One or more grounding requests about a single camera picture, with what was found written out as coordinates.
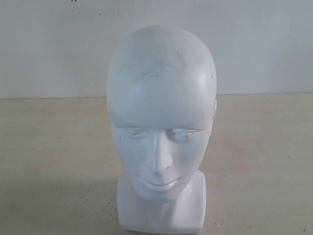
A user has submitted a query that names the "white mannequin head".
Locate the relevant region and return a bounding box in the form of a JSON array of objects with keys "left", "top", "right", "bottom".
[{"left": 107, "top": 25, "right": 217, "bottom": 235}]

